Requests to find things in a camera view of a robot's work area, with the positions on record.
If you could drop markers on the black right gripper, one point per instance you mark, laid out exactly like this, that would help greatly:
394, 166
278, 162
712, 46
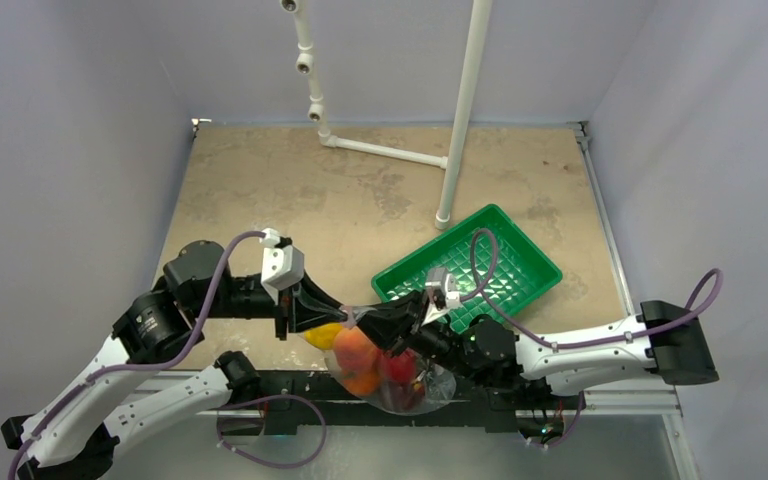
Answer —
417, 328

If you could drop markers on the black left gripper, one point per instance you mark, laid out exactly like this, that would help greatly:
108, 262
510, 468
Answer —
317, 307

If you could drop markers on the yellow toy bell pepper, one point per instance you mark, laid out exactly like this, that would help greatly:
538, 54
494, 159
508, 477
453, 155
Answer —
323, 337

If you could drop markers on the red toy tomato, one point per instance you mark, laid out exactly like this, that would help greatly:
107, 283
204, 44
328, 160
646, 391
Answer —
401, 369

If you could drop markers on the toy peach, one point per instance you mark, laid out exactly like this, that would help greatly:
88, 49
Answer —
354, 351

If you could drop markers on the clear zip top bag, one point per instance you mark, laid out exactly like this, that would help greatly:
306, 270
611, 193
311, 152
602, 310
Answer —
440, 384

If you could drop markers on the dark red toy apple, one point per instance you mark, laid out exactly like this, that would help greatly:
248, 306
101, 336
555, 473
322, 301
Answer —
401, 398

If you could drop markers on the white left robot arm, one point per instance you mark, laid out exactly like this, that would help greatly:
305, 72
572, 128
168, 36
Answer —
80, 433

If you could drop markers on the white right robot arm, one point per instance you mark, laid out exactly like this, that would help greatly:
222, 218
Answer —
664, 340

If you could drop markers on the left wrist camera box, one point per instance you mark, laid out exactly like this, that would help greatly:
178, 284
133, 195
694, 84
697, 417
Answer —
282, 263

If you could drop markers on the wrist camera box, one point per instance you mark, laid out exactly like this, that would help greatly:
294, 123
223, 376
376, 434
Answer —
282, 263
441, 288

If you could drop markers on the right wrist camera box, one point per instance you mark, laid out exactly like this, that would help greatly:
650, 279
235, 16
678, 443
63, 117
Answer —
441, 288

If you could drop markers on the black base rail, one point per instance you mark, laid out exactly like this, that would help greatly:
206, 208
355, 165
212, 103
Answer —
286, 400

